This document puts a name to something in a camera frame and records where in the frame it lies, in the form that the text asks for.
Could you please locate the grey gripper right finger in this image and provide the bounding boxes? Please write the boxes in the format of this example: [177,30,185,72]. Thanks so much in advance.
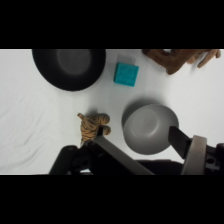
[167,125,208,175]

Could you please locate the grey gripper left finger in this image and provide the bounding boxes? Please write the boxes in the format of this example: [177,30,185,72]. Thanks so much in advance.
[87,128,155,175]

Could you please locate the teal blue foam cube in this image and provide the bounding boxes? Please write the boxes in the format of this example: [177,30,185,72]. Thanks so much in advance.
[113,61,140,88]

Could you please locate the grey metal bowl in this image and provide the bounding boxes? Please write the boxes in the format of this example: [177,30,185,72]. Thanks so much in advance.
[121,103,180,156]

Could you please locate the black bowl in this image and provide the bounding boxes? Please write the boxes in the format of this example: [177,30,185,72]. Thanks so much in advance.
[31,49,107,92]

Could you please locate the striped tiger plush toy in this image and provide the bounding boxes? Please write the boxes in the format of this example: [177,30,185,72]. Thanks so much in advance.
[76,112,112,146]

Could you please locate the brown plush toy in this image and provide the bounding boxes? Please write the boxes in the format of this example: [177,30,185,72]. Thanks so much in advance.
[142,49,222,76]

